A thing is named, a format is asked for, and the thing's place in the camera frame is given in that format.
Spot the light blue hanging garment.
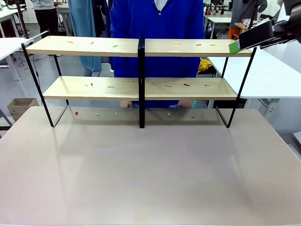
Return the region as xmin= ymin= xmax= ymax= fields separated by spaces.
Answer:
xmin=67 ymin=0 xmax=103 ymax=77

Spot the grey jacket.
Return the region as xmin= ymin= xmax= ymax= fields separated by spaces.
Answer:
xmin=230 ymin=0 xmax=268 ymax=28

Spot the person in blue jacket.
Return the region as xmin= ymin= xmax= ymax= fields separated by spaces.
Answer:
xmin=110 ymin=0 xmax=206 ymax=109

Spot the wooden board piece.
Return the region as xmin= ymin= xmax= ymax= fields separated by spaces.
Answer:
xmin=234 ymin=22 xmax=250 ymax=31

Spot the two-tier wooden shelf rack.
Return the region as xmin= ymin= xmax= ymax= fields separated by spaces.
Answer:
xmin=21 ymin=34 xmax=257 ymax=129

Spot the black pole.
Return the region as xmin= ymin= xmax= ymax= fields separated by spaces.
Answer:
xmin=15 ymin=0 xmax=30 ymax=40

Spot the white background table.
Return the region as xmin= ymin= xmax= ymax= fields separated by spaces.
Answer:
xmin=206 ymin=16 xmax=232 ymax=40

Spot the white side table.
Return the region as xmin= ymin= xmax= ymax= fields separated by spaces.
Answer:
xmin=0 ymin=30 xmax=49 ymax=82

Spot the white background desk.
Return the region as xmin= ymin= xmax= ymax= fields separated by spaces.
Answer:
xmin=0 ymin=8 xmax=26 ymax=38

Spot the large white table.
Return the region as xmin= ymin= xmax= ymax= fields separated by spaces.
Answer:
xmin=206 ymin=41 xmax=301 ymax=135

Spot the orange object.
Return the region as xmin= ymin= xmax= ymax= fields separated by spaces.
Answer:
xmin=227 ymin=27 xmax=240 ymax=40

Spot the dark wrist camera mount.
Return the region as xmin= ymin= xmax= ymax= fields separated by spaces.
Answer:
xmin=283 ymin=0 xmax=301 ymax=15

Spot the dark hanging garment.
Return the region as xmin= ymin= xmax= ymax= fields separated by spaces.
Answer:
xmin=93 ymin=0 xmax=112 ymax=38

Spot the person's left hand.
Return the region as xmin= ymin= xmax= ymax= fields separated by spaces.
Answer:
xmin=176 ymin=99 xmax=193 ymax=109

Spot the yellow cloth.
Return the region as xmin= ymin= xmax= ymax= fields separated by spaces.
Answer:
xmin=197 ymin=58 xmax=214 ymax=75

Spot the cardboard box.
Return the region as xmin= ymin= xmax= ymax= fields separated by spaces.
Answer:
xmin=7 ymin=98 xmax=40 ymax=122

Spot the background person in grey top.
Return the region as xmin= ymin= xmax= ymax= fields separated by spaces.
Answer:
xmin=32 ymin=0 xmax=59 ymax=38

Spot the light wooden shelf board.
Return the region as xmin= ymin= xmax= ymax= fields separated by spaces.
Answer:
xmin=43 ymin=75 xmax=238 ymax=101
xmin=25 ymin=35 xmax=253 ymax=57

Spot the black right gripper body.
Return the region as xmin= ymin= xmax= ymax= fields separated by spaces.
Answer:
xmin=272 ymin=11 xmax=301 ymax=43

